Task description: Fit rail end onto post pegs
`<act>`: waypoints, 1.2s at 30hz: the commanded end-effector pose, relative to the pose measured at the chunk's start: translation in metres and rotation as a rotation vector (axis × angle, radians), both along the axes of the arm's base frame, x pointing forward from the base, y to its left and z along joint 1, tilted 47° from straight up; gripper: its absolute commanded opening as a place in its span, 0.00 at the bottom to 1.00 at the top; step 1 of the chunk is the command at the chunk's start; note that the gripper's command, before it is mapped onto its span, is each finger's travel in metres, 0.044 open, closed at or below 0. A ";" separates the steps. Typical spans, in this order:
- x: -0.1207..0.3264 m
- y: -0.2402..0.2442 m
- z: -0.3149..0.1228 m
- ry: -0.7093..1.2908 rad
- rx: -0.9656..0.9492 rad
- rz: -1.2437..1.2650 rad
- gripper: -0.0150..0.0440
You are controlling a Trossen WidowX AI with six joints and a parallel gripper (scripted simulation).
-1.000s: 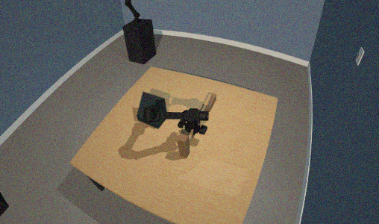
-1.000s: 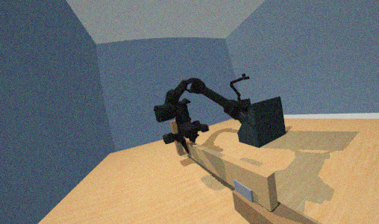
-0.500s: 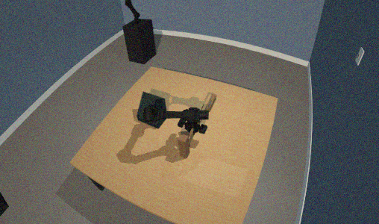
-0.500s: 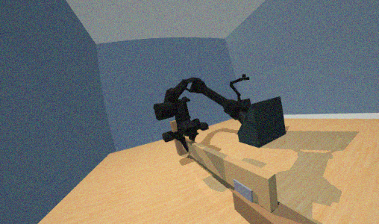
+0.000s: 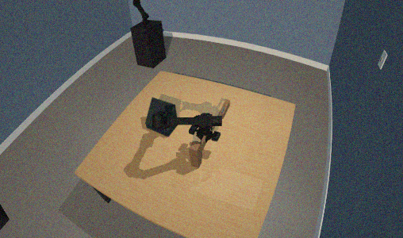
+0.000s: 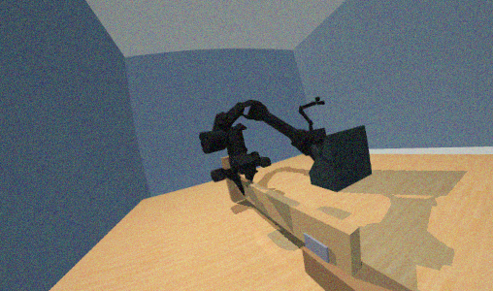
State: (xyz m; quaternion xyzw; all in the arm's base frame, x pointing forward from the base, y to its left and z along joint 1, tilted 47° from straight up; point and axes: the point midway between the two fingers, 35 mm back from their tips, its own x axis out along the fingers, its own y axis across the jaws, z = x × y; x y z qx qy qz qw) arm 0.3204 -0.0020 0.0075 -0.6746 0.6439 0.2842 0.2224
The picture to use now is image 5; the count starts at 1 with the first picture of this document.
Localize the long wooden rail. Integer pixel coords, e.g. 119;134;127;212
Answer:
200;100;225;152

